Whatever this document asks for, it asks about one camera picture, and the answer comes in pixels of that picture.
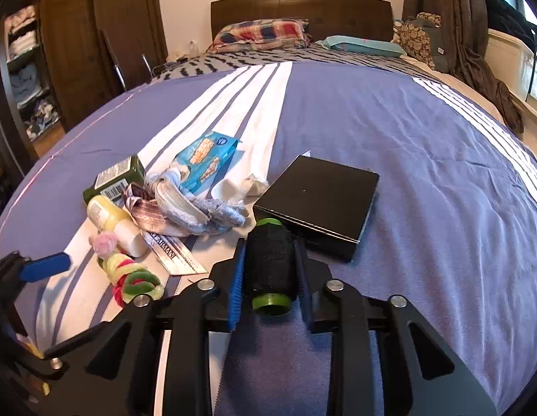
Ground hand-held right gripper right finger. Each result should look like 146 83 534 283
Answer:
293 238 497 416

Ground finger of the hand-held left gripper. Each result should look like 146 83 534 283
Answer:
4 347 66 382
0 251 72 297

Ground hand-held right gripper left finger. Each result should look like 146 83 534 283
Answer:
43 238 247 416

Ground black thread spool green ends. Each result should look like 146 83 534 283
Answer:
244 218 298 317

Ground yellow bottle white cap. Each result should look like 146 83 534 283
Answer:
86 195 148 257

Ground silver printed ribbon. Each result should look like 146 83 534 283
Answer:
123 182 208 276

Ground green bottle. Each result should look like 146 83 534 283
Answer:
83 155 146 205

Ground yellow green scrunchie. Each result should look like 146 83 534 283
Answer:
97 253 140 287

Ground black flat box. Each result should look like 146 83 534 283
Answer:
252 151 381 263

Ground pink green scrunchie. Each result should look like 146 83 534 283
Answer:
112 269 165 309

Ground crumpled white tissue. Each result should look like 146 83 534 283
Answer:
244 174 269 197

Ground blue snack packet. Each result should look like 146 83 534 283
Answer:
173 131 243 194

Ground purple white striped blanket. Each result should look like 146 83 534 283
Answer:
0 61 537 416

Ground grey zigzag bed sheet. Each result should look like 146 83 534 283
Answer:
151 45 425 84

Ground teal pillow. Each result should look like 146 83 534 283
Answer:
315 35 407 58

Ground plaid pillow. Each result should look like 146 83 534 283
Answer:
206 18 312 54

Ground patterned brown bag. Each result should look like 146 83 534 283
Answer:
394 12 453 72

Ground dark wooden headboard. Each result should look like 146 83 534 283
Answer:
211 0 393 44

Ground white storage box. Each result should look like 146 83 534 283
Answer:
485 28 537 105

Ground brown curtain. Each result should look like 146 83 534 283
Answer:
402 0 525 135

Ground dark cloth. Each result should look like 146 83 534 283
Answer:
481 0 537 40

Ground pink flower hair tie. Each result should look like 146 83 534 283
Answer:
88 232 117 258

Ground black cable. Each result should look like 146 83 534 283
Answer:
526 30 537 101

